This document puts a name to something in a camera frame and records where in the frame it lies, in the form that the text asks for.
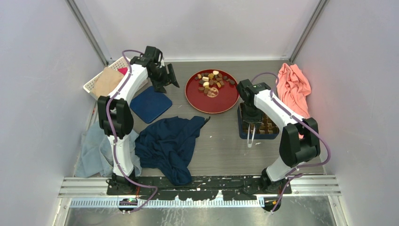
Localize red round tray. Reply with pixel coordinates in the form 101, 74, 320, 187
184, 69, 239, 114

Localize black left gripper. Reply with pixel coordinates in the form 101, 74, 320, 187
149, 64, 179, 93

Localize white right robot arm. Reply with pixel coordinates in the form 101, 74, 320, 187
237, 79, 320, 194

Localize light blue cloth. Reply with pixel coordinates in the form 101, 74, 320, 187
74, 120, 143, 179

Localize pink magenta cloth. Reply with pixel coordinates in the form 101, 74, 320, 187
117, 67, 128, 75

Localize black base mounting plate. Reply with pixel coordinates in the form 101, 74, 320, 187
106, 175, 287, 201

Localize blue chocolate tin box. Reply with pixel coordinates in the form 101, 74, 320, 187
237, 103, 279, 140

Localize salmon pink cloth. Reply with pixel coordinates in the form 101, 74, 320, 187
276, 63, 312, 139

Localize clear plastic metal tongs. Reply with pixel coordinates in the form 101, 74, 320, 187
247, 123, 256, 148

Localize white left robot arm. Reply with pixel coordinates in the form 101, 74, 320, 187
97, 46, 179, 194

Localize white plastic basket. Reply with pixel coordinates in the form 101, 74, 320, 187
83, 57, 128, 100

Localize beige cloth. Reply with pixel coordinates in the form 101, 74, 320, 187
91, 67, 124, 99

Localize dark blue cloth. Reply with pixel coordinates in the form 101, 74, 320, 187
135, 116, 209, 186

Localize blue tin lid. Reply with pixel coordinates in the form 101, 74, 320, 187
129, 86, 172, 124

